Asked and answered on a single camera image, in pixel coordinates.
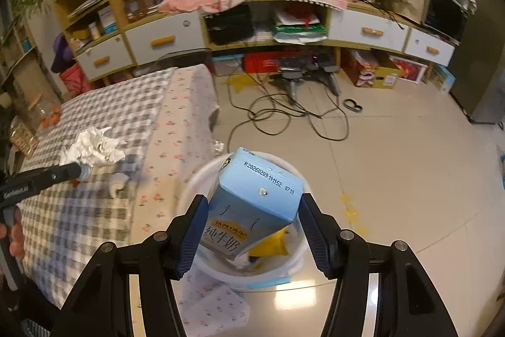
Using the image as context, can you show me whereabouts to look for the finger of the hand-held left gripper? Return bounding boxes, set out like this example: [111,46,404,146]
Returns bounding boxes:
[37,162,81,190]

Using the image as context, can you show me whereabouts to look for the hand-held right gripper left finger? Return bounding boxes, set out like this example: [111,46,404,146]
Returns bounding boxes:
[49,194,209,337]

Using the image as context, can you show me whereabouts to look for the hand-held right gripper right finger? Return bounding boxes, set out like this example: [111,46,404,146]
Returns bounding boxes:
[299,193,458,337]

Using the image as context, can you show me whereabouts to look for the white plastic bin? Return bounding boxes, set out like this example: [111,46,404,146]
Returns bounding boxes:
[176,153,312,290]

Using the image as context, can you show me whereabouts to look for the light blue milk carton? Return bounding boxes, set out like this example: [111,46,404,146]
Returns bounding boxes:
[198,147,305,261]

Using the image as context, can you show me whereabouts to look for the person's left hand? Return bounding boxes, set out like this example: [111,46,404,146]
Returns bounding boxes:
[0,208,26,262]

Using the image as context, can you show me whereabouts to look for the yellow wrapper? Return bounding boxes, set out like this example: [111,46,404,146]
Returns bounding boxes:
[248,228,290,259]

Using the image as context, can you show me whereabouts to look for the glass jar of snacks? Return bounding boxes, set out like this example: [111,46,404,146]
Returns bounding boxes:
[10,120,40,158]

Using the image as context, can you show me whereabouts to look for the small white paper scrap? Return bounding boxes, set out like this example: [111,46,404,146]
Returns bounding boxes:
[108,171,131,197]

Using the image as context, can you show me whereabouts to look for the grey checked tablecloth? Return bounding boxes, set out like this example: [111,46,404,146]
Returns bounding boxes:
[16,68,178,310]

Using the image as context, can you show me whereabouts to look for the red bag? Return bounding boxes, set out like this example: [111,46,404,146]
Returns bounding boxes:
[59,63,95,98]

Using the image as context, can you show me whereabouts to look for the cherry print cloth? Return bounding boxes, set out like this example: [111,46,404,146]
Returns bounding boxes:
[130,64,253,337]

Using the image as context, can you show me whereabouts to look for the purple cloth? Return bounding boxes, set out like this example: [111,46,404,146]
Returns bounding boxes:
[50,34,75,73]

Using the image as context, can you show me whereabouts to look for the light wooden shelf rack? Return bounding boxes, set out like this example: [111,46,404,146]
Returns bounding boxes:
[0,5,52,112]

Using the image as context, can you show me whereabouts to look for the white and blue box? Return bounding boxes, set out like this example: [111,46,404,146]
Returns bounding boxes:
[98,5,119,33]

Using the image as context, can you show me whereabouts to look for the yellow cardboard box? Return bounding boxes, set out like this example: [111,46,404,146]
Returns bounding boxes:
[373,57,401,89]

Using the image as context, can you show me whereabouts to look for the colourful printed box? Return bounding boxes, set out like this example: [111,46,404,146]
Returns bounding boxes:
[341,49,379,87]

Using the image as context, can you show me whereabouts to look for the red picture box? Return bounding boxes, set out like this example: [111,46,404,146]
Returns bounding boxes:
[389,55,429,84]

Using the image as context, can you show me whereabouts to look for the green and white bags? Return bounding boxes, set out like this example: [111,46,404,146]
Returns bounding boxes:
[272,9,328,43]

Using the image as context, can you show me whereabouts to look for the black bag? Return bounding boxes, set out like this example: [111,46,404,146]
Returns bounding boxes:
[205,3,255,45]

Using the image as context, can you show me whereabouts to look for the grey fridge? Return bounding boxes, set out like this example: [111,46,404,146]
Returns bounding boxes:
[450,25,505,124]

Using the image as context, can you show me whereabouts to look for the black screen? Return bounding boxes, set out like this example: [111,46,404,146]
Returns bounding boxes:
[424,0,470,43]

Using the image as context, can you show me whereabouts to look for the white drawer wooden handle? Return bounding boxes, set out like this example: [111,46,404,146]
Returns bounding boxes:
[75,33,135,82]
[329,9,411,52]
[403,28,456,67]
[125,10,206,66]

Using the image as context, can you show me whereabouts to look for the black cables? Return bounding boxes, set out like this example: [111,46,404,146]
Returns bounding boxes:
[227,72,350,142]

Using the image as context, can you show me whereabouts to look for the yellow wooden wall cabinet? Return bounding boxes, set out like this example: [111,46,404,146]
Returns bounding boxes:
[53,0,460,85]

